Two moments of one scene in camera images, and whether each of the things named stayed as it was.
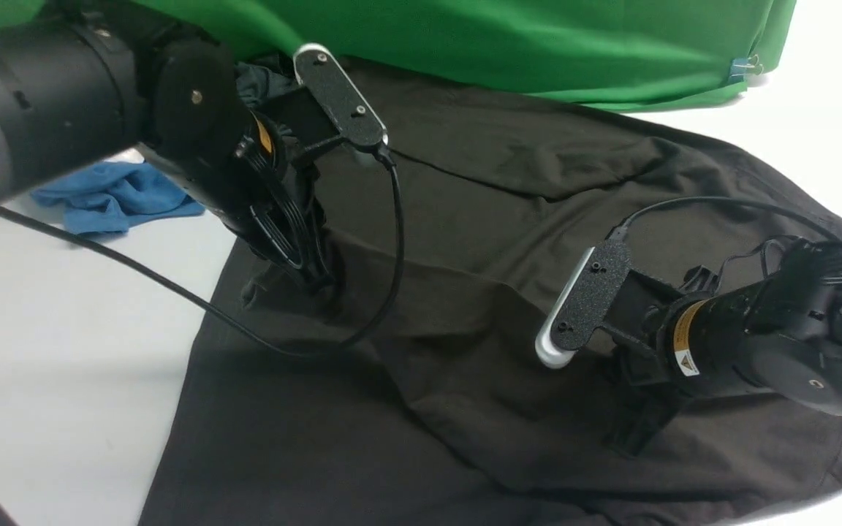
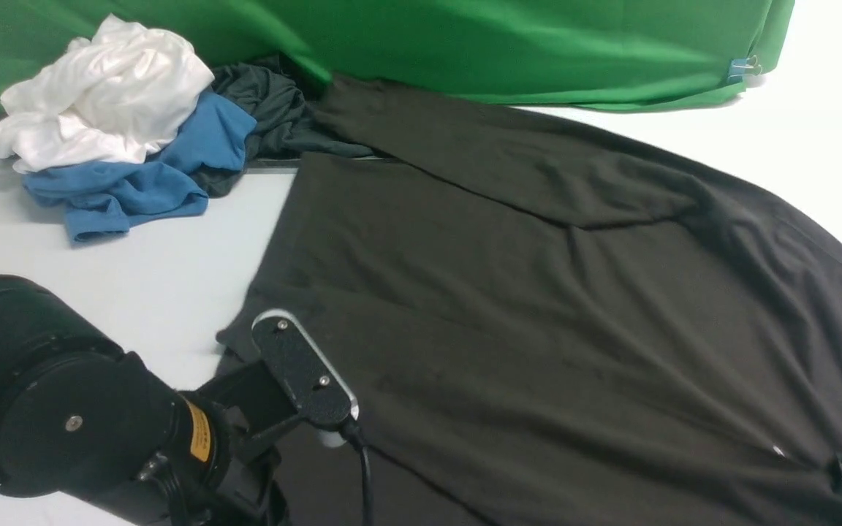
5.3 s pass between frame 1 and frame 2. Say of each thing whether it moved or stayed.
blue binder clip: stayed
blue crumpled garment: stayed
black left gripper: moved
